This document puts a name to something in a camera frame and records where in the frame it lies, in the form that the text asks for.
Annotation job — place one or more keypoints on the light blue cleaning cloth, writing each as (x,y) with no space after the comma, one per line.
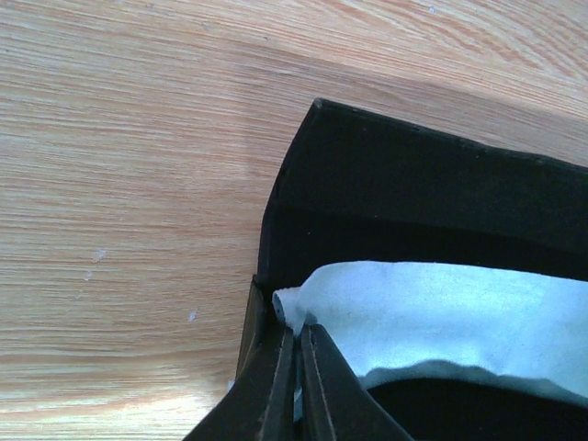
(502,328)

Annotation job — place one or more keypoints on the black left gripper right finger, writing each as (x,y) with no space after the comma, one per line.
(335,405)

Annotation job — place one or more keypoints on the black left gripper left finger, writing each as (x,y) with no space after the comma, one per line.
(259,405)

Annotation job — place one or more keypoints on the black sunglasses case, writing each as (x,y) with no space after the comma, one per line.
(357,186)

